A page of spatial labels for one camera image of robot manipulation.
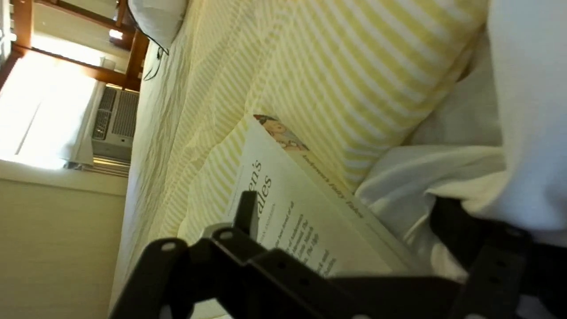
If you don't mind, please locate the white pillow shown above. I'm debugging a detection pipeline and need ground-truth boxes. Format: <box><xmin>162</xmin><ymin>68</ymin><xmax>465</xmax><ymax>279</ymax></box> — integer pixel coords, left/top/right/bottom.
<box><xmin>125</xmin><ymin>0</ymin><xmax>191</xmax><ymax>54</ymax></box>

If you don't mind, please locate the white crumpled blanket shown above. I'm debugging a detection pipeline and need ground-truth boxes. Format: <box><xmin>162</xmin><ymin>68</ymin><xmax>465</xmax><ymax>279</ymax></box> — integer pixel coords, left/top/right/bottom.
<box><xmin>352</xmin><ymin>0</ymin><xmax>567</xmax><ymax>283</ymax></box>

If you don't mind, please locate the yellow striped bed sheet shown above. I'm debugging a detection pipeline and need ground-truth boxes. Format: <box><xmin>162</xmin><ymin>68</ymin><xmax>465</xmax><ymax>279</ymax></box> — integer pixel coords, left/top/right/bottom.
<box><xmin>106</xmin><ymin>0</ymin><xmax>368</xmax><ymax>316</ymax></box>

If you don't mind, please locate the white paperback book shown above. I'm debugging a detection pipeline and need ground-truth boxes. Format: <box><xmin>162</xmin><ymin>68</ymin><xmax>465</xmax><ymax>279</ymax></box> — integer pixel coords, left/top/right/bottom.
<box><xmin>224</xmin><ymin>114</ymin><xmax>428</xmax><ymax>281</ymax></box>

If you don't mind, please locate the white window air conditioner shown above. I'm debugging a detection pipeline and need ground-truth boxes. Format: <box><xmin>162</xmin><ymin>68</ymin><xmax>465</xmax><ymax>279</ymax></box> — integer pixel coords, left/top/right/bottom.
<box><xmin>68</xmin><ymin>82</ymin><xmax>141</xmax><ymax>166</ymax></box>

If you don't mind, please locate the dark wooden headboard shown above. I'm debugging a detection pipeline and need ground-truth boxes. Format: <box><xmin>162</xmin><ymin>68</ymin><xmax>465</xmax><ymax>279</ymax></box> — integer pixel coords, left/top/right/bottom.
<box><xmin>0</xmin><ymin>0</ymin><xmax>150</xmax><ymax>93</ymax></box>

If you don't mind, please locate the yellow striped pillow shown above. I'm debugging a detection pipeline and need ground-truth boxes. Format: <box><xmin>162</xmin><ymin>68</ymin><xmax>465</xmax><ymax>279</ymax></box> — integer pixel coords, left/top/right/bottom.
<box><xmin>253</xmin><ymin>0</ymin><xmax>492</xmax><ymax>194</ymax></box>

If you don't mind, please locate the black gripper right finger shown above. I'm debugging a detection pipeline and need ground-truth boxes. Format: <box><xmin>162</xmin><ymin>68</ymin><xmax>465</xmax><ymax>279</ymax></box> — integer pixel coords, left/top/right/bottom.
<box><xmin>428</xmin><ymin>196</ymin><xmax>567</xmax><ymax>319</ymax></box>

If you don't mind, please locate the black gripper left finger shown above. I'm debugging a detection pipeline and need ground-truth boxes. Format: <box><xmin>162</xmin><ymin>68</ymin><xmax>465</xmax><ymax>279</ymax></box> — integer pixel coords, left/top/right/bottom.
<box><xmin>107</xmin><ymin>190</ymin><xmax>334</xmax><ymax>319</ymax></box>

